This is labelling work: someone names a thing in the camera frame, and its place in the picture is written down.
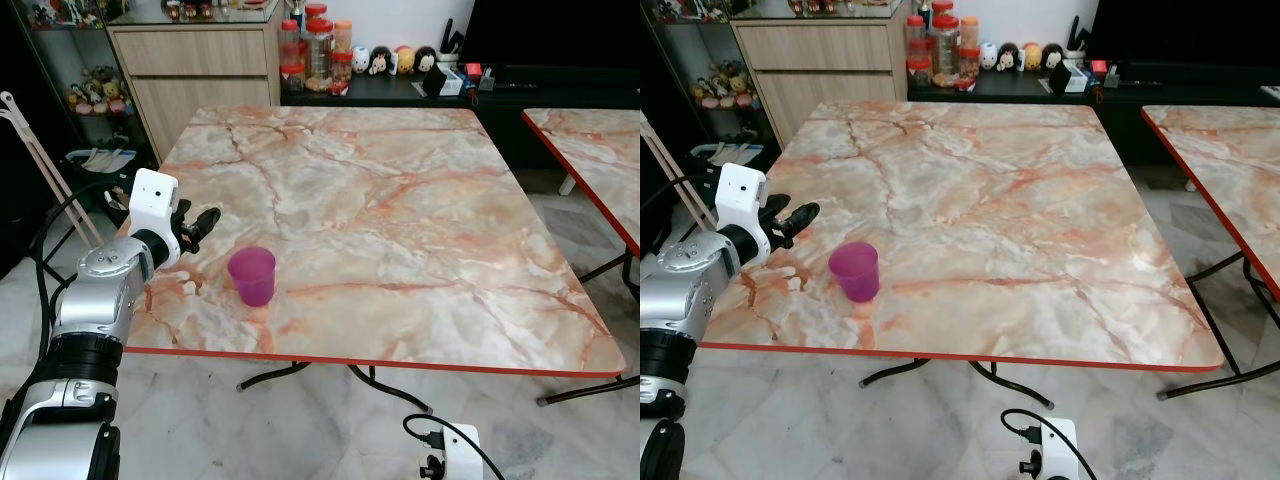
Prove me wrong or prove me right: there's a slim red-lid jar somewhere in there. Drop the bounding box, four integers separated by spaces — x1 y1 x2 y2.
280 18 305 94
906 14 931 87

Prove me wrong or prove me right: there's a wooden folding rack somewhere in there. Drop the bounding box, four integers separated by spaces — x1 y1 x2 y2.
640 112 721 233
0 91 105 251

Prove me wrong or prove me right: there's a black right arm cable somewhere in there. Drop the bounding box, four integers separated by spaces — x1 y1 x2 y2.
1000 407 1103 480
402 412 507 480

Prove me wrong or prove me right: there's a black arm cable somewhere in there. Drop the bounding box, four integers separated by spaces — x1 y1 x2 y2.
402 412 507 480
640 172 723 263
28 178 133 313
1000 407 1103 480

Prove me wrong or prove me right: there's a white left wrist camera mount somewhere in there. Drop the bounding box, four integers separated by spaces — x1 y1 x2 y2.
715 162 769 234
127 168 182 242

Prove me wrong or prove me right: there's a black box with white label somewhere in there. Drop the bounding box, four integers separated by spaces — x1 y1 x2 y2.
422 65 464 99
1047 61 1090 95

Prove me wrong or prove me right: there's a glass display shelf with toys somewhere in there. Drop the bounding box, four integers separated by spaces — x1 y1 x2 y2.
0 0 153 171
640 0 781 151

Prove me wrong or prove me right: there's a black television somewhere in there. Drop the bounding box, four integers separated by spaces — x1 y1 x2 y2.
1084 0 1280 67
458 0 641 73

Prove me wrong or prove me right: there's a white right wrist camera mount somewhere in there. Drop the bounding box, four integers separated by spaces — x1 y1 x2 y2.
1024 417 1080 480
424 423 484 480

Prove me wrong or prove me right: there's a light wooden drawer cabinet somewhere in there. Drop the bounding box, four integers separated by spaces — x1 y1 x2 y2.
104 0 287 163
730 0 911 149

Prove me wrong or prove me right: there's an orange-lid snack jar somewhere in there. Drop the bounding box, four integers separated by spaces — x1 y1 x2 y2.
959 15 982 79
332 19 355 83

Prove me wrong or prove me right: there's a black low media console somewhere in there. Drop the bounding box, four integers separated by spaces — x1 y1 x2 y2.
278 66 641 173
905 62 1280 169

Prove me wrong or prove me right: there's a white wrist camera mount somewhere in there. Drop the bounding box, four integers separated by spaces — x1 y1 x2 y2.
715 162 769 234
1024 417 1080 480
424 423 484 480
127 168 182 242

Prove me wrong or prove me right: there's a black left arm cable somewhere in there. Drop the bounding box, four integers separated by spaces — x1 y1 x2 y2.
28 178 133 313
640 172 723 263

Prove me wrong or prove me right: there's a large clear red-lid jar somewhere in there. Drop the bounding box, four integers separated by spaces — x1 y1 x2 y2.
303 17 335 93
929 13 962 87

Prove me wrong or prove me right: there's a marble side folding table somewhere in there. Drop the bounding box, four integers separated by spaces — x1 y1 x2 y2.
1141 102 1280 401
521 107 641 301

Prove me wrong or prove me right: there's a purple plastic cup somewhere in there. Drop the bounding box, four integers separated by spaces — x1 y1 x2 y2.
828 240 881 303
227 246 277 308

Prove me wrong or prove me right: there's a large marble folding table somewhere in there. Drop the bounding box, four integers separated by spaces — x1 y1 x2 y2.
122 104 628 413
697 99 1227 406

